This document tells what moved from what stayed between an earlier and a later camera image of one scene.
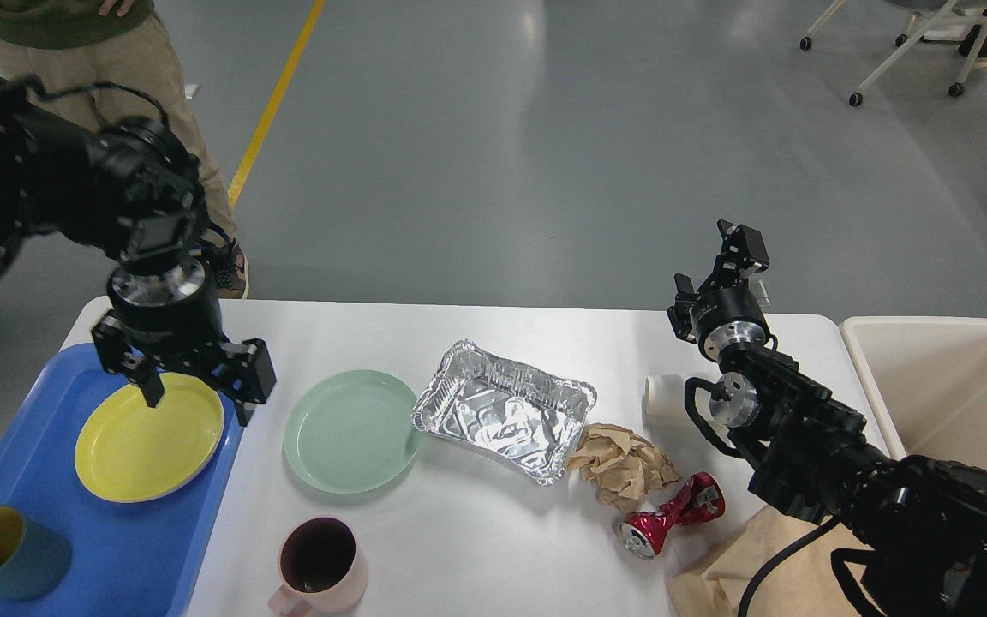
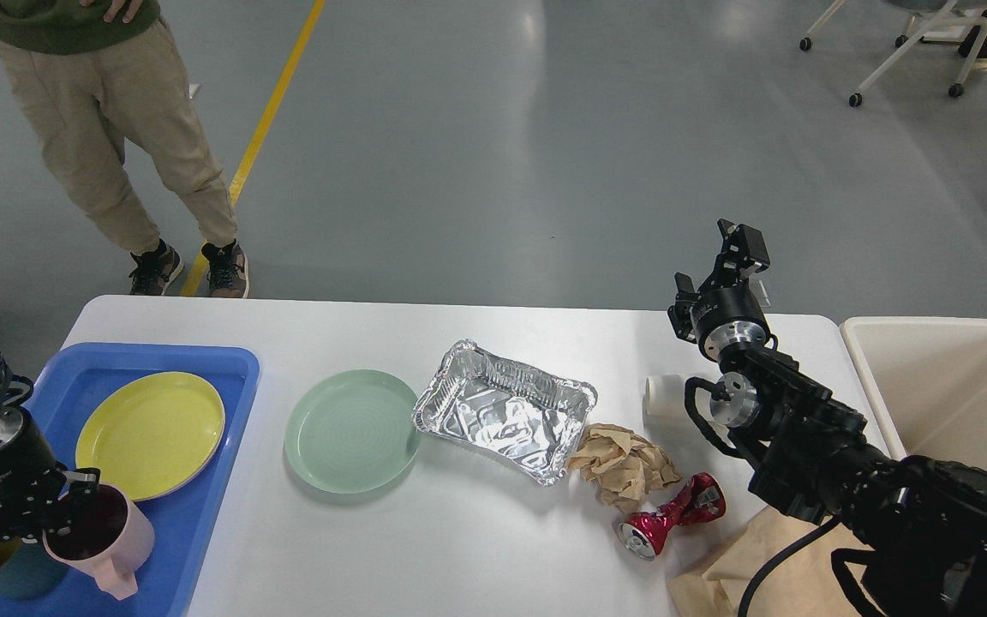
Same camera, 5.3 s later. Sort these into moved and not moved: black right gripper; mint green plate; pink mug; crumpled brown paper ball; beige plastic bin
Moved: pink mug
Not moved: black right gripper; crumpled brown paper ball; mint green plate; beige plastic bin
